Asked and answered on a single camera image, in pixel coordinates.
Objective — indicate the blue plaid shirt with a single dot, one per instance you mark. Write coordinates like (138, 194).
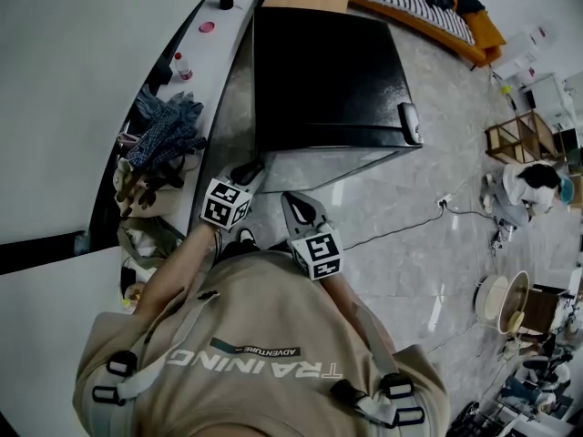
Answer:
(164, 130)

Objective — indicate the white crumpled cloth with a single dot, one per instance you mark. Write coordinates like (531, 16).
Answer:
(139, 244)

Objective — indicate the grey harness with black buckles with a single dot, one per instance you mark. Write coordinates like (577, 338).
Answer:
(380, 344)

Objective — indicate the person's right forearm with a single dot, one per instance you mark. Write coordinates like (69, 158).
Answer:
(350, 307)

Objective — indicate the yellow green small object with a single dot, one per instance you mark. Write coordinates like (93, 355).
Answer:
(506, 90)

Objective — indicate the beige printed t-shirt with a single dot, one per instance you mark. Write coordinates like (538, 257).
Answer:
(255, 317)

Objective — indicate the white roller blind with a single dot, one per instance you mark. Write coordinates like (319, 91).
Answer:
(68, 107)
(45, 335)

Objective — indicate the orange sofa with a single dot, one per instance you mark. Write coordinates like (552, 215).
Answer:
(487, 39)

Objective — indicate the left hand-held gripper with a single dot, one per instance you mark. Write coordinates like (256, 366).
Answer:
(225, 205)

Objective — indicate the small black box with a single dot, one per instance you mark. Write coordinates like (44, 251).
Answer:
(127, 280)

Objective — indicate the beige tote bag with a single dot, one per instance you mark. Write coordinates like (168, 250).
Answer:
(159, 203)

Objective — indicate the pink round lid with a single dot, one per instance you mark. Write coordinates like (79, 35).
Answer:
(207, 27)

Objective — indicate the black trousers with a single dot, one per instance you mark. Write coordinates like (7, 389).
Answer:
(237, 251)

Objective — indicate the person's left forearm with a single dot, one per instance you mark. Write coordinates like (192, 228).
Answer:
(182, 262)

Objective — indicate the dark brown cabinet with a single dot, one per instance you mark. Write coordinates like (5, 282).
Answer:
(544, 310)

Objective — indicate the olive green shoulder bag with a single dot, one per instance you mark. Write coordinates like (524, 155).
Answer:
(157, 244)

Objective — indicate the white ledge with black edge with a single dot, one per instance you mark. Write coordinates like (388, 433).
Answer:
(214, 48)

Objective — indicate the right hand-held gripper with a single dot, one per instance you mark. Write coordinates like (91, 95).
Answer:
(319, 253)

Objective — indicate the small black white device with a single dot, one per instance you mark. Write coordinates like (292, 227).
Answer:
(495, 244)

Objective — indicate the white power strip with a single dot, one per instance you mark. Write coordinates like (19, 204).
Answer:
(445, 200)

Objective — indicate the wooden shelf rack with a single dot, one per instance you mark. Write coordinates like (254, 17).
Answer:
(494, 135)

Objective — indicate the red-capped clear bottle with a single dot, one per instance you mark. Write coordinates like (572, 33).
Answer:
(184, 68)

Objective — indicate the striped black white cushion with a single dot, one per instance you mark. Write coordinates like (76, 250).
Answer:
(410, 5)

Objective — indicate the black mini fridge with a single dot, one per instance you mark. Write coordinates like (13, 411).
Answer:
(328, 84)

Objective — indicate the black white sneaker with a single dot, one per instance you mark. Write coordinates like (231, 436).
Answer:
(248, 235)

